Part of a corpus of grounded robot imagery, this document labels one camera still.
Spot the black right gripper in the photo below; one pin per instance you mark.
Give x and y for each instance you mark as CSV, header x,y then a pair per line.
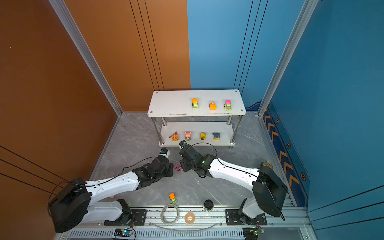
x,y
182,162

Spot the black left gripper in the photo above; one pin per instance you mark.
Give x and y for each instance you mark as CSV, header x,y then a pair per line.
x,y
170,166

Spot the pink black toy car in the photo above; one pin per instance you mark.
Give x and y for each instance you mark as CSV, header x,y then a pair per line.
x,y
178,168

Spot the pink green monster figure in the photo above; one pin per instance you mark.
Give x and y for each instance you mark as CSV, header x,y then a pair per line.
x,y
188,136

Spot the orange yellow dragon figure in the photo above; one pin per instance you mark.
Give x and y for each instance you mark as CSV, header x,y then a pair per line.
x,y
174,137

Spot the yellow banana figure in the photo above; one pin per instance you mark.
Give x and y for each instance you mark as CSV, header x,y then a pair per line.
x,y
203,136

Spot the orange green toy truck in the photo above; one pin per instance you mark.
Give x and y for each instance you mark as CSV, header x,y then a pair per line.
x,y
173,199

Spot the blue yellow duck figure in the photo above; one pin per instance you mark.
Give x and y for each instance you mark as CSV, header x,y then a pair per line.
x,y
217,136

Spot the green orange toy car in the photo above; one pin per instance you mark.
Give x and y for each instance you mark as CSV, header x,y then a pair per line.
x,y
195,104

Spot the pink green toy car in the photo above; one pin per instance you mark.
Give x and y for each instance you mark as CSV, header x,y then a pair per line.
x,y
228,105

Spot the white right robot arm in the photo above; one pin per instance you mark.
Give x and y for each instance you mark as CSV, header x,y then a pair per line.
x,y
268,189

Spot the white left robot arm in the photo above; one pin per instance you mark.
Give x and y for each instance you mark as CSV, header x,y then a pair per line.
x,y
82,202

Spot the white two-tier metal shelf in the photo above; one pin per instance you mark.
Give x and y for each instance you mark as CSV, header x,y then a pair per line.
x,y
174,109

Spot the clear tape roll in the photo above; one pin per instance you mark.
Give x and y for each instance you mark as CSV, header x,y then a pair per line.
x,y
170,214

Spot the black lidded paper cup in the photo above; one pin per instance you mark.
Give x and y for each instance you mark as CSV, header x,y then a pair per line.
x,y
208,206

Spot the tan tape roll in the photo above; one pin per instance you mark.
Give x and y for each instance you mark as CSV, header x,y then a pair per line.
x,y
189,218

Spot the green circuit board left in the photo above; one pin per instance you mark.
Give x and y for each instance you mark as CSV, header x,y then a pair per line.
x,y
123,233

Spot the green circuit board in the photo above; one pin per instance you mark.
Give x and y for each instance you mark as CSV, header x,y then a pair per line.
x,y
252,233
123,233

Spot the green beverage can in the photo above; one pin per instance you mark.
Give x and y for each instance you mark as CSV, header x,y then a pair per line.
x,y
267,164

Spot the green circuit board right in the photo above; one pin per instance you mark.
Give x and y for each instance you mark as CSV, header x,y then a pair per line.
x,y
252,233

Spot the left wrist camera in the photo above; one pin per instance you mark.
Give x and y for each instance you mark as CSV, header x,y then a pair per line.
x,y
164,152

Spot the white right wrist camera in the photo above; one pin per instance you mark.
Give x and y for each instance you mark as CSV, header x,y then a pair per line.
x,y
182,144

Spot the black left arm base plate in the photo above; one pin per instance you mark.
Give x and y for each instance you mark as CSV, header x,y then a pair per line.
x,y
139,216

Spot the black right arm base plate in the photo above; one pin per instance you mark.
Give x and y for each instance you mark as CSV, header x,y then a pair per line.
x,y
236,217

